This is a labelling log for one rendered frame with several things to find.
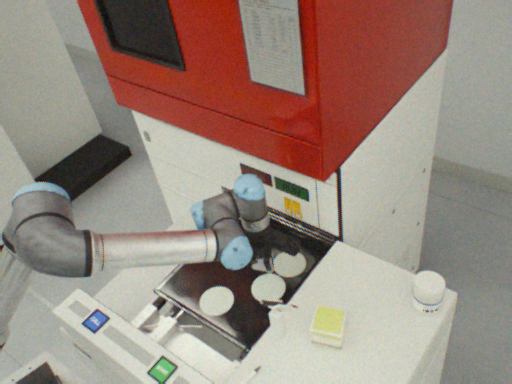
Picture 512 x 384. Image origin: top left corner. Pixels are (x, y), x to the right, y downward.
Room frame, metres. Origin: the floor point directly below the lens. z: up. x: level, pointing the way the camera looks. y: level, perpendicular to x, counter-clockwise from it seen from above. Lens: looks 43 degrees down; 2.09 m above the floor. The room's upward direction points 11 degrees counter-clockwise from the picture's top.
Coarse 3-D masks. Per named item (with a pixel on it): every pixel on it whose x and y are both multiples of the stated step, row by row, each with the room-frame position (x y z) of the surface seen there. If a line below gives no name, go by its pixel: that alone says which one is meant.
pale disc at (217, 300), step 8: (216, 288) 0.92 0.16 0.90; (224, 288) 0.92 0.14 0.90; (208, 296) 0.90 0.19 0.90; (216, 296) 0.89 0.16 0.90; (224, 296) 0.89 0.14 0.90; (232, 296) 0.88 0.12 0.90; (200, 304) 0.88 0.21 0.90; (208, 304) 0.87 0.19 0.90; (216, 304) 0.86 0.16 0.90; (224, 304) 0.86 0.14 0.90; (208, 312) 0.84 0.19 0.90; (216, 312) 0.84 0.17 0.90
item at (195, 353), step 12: (156, 324) 0.85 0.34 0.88; (180, 336) 0.80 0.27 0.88; (192, 336) 0.79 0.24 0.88; (168, 348) 0.77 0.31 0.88; (180, 348) 0.76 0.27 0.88; (192, 348) 0.75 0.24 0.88; (204, 348) 0.75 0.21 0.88; (192, 360) 0.72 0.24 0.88; (204, 360) 0.71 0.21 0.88; (216, 360) 0.71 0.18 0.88; (228, 360) 0.70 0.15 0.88; (204, 372) 0.68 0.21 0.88; (216, 372) 0.67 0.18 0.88
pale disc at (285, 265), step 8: (280, 256) 0.99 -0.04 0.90; (288, 256) 0.99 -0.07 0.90; (296, 256) 0.98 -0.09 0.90; (280, 264) 0.96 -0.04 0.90; (288, 264) 0.96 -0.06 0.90; (296, 264) 0.95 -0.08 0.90; (304, 264) 0.95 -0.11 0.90; (280, 272) 0.93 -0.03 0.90; (288, 272) 0.93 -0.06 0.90; (296, 272) 0.92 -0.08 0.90
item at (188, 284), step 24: (192, 264) 1.03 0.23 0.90; (216, 264) 1.01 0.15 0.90; (312, 264) 0.94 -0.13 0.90; (168, 288) 0.96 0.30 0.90; (192, 288) 0.94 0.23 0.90; (240, 288) 0.90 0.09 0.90; (288, 288) 0.87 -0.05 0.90; (240, 312) 0.82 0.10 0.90; (264, 312) 0.81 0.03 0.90; (240, 336) 0.75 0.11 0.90
